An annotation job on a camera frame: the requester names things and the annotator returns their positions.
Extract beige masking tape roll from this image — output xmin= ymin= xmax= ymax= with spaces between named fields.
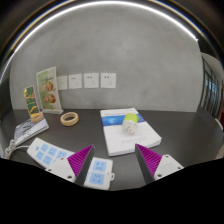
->
xmin=59 ymin=111 xmax=81 ymax=127

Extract black-framed glass window wall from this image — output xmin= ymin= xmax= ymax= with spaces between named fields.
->
xmin=197 ymin=55 xmax=224 ymax=122

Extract grey magazine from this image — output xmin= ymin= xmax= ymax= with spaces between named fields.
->
xmin=12 ymin=116 xmax=50 ymax=147

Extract white booklet with blue band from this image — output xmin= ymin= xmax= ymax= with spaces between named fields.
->
xmin=99 ymin=107 xmax=163 ymax=158

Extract white power strip blue sockets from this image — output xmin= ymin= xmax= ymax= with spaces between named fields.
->
xmin=26 ymin=136 xmax=116 ymax=192

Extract white wall socket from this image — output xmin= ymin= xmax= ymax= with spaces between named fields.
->
xmin=99 ymin=72 xmax=118 ymax=90
xmin=67 ymin=73 xmax=83 ymax=90
xmin=56 ymin=75 xmax=69 ymax=91
xmin=83 ymin=72 xmax=100 ymax=90

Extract white power strip cable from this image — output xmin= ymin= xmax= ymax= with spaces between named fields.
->
xmin=3 ymin=138 xmax=30 ymax=161

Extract green and white charger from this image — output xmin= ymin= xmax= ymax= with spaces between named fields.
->
xmin=121 ymin=112 xmax=140 ymax=136

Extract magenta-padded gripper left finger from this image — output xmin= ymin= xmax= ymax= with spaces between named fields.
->
xmin=45 ymin=143 xmax=97 ymax=187

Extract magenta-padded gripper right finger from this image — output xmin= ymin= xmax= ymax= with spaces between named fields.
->
xmin=133 ymin=142 xmax=185 ymax=186

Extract small card sign wooden base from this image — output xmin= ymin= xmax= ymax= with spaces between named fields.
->
xmin=22 ymin=84 xmax=45 ymax=124

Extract white ceiling light strip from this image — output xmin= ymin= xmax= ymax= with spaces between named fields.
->
xmin=0 ymin=0 xmax=198 ymax=79

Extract green menu sign acrylic stand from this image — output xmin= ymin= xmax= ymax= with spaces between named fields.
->
xmin=35 ymin=66 xmax=65 ymax=115

